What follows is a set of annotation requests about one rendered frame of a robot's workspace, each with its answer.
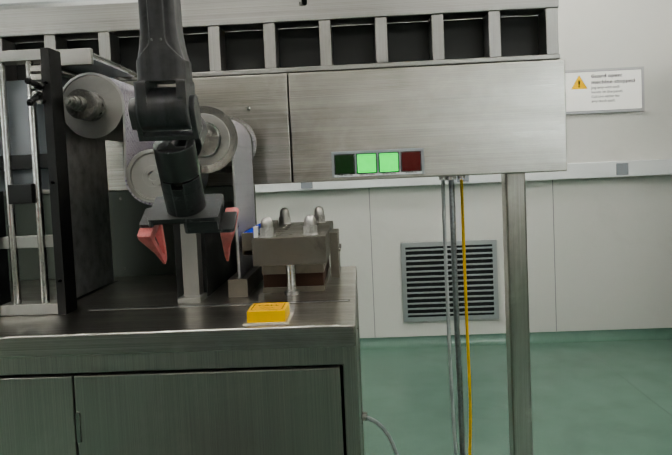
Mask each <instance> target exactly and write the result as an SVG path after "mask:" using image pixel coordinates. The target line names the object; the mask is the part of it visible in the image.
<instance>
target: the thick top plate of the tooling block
mask: <svg viewBox="0 0 672 455"><path fill-rule="evenodd" d="M316 225H317V233H319V235H311V236H304V235H302V234H303V226H304V222H292V224H278V228H276V229H275V230H274V235H276V237H270V238H259V237H258V238H253V239H252V257H253V266H277V265H303V264H326V263H327V261H328V258H329V255H330V238H329V233H330V231H331V229H333V221H326V222H325V223H316Z"/></svg>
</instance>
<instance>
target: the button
mask: <svg viewBox="0 0 672 455"><path fill-rule="evenodd" d="M289 314H290V309H289V302H277V303H254V304H253V305H252V306H251V307H250V308H249V310H248V311H247V323H265V322H286V320H287V318H288V316H289Z"/></svg>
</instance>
